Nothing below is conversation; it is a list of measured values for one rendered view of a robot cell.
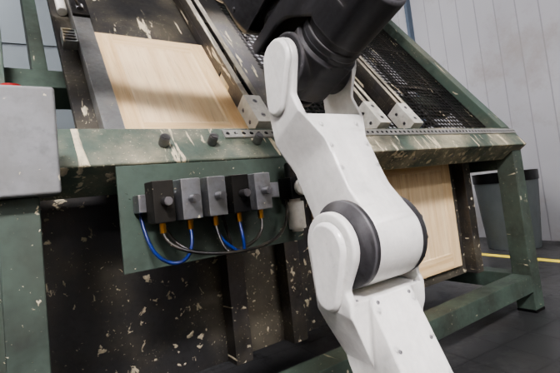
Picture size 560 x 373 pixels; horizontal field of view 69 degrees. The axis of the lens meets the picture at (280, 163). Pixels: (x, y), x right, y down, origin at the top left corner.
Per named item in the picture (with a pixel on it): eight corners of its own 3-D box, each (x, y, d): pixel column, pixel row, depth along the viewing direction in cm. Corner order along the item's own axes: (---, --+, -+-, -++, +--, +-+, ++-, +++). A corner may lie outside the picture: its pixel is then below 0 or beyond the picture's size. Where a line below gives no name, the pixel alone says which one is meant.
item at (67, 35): (62, 48, 119) (63, 40, 117) (59, 36, 123) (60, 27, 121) (77, 50, 121) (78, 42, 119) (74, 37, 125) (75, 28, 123)
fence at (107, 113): (102, 142, 99) (104, 131, 97) (55, -33, 151) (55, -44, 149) (123, 142, 102) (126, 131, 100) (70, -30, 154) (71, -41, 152)
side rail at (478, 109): (486, 143, 210) (502, 127, 203) (370, 29, 270) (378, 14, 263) (494, 142, 215) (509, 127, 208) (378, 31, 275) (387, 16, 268)
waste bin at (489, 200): (562, 243, 347) (550, 166, 352) (527, 254, 321) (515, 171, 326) (503, 240, 392) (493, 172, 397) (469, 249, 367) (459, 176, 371)
